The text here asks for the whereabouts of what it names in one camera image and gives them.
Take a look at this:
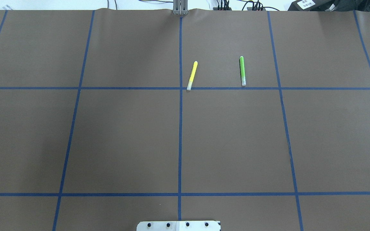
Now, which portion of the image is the yellow highlighter marker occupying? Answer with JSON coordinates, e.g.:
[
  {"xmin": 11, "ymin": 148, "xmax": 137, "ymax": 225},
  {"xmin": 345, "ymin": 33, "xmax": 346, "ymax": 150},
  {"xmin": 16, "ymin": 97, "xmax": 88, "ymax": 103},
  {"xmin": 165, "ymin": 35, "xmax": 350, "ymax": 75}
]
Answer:
[{"xmin": 186, "ymin": 61, "xmax": 198, "ymax": 91}]

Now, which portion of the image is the green highlighter marker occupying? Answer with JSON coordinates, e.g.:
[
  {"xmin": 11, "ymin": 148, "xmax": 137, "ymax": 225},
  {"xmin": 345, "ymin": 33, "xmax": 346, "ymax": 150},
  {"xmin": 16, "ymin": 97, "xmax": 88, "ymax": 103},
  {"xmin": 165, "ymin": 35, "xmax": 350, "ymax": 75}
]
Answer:
[{"xmin": 239, "ymin": 56, "xmax": 246, "ymax": 87}]

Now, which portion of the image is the brown paper table mat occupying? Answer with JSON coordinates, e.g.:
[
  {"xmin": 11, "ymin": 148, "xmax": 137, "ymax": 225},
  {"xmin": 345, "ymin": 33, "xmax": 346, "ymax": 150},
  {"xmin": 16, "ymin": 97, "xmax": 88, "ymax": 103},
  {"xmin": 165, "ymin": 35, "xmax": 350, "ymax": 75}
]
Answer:
[{"xmin": 0, "ymin": 9, "xmax": 370, "ymax": 231}]

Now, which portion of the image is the black power adapter box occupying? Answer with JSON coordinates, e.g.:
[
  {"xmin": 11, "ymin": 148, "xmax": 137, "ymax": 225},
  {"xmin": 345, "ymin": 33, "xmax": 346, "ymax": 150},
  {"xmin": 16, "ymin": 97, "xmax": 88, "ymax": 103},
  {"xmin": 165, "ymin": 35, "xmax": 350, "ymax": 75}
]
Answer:
[{"xmin": 288, "ymin": 0, "xmax": 339, "ymax": 11}]

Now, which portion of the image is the aluminium frame post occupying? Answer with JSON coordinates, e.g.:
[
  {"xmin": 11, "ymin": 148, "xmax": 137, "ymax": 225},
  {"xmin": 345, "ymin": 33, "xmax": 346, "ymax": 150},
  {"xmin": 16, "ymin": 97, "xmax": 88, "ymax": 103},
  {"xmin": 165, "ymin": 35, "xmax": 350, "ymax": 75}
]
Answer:
[{"xmin": 172, "ymin": 0, "xmax": 188, "ymax": 16}]

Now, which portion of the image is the white camera stand base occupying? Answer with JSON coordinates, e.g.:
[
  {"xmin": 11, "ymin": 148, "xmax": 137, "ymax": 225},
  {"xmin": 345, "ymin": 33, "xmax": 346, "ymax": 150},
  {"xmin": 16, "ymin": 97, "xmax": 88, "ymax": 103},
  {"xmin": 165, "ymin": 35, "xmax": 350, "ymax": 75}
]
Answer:
[{"xmin": 136, "ymin": 220, "xmax": 221, "ymax": 231}]

